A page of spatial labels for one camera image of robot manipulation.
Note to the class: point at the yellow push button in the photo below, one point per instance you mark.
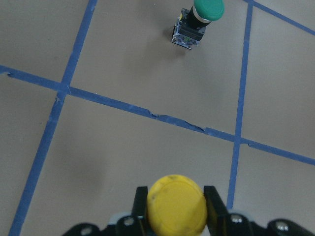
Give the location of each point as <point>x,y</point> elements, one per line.
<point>176,206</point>

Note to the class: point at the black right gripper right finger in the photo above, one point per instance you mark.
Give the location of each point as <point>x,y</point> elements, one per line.
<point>216,209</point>

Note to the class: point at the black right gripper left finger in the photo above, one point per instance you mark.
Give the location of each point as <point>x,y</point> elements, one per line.
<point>139,209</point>

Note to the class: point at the green push button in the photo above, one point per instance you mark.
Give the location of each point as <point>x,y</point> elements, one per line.
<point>190,26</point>

